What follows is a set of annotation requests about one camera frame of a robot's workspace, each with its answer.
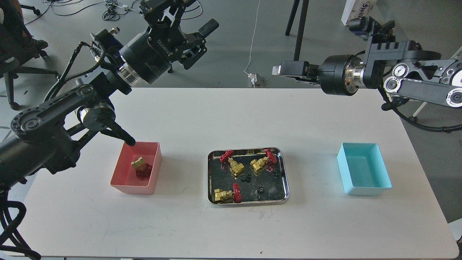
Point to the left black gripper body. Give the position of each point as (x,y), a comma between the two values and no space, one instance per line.
(151,54)

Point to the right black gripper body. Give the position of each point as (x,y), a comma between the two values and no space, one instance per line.
(335,75)

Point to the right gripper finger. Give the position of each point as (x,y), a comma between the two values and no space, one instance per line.
(299,70)

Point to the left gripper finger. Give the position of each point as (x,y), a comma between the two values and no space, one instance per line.
(163,16)
(195,44)

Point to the brass valve red handle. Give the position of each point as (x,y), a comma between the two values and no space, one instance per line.
(142,169)

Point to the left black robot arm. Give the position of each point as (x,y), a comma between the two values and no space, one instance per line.
(51,135)

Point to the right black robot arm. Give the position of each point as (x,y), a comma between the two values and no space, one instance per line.
(400,71)

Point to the white cardboard box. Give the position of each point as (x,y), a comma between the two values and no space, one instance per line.
(356,9)

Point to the light blue plastic box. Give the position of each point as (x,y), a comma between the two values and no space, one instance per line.
(362,169)

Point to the brass valve top right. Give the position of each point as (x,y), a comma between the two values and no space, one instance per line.
(269,160)

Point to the pink plastic box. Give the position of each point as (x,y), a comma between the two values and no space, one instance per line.
(124,178)

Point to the brass valve top left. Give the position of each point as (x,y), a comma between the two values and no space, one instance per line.
(236,169)

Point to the brass valve bottom left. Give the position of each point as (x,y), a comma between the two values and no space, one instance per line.
(227,196)

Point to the white power adapter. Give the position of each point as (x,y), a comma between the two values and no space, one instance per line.
(255,80)

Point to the black table leg right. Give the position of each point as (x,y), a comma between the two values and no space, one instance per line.
(301,25)

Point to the silver metal tray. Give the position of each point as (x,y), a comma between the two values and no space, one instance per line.
(219,177)

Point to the black office chair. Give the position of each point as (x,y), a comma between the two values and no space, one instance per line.
(17,48)

